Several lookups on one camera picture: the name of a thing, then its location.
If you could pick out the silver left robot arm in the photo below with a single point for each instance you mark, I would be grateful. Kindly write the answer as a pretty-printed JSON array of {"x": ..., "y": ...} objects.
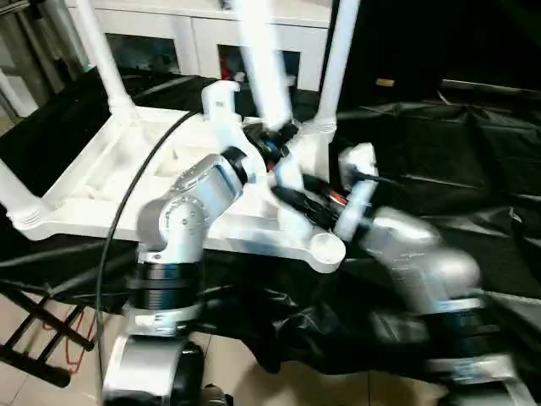
[{"x": 211, "y": 182}]

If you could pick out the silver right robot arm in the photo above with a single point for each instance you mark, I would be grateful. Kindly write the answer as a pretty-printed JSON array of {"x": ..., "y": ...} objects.
[{"x": 422, "y": 254}]

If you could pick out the white cabinet with glass doors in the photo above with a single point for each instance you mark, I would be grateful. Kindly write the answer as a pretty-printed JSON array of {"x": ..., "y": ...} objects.
[{"x": 190, "y": 34}]

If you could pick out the black backdrop cloth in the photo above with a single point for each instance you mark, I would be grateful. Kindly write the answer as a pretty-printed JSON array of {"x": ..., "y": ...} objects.
[{"x": 444, "y": 42}]

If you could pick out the dark rounded robot body part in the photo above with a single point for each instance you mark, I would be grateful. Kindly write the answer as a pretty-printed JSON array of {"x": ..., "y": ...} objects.
[{"x": 217, "y": 395}]

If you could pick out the grey curtain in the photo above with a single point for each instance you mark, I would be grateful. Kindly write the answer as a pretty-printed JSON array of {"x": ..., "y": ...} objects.
[{"x": 25, "y": 51}]

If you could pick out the black folding table frame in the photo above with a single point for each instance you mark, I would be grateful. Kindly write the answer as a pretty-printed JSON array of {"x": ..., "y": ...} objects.
[{"x": 42, "y": 330}]

